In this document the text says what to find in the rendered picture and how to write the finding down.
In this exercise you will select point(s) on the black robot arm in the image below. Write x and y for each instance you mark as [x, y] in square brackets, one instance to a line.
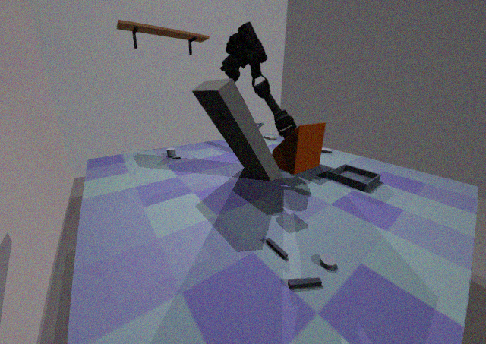
[282, 118]

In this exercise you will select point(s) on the beige rectangular panel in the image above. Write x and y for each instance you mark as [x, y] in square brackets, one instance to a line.
[225, 106]

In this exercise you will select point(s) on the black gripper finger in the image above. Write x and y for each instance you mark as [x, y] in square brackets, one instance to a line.
[230, 68]
[235, 57]

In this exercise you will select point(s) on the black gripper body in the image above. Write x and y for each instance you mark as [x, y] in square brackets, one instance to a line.
[248, 50]

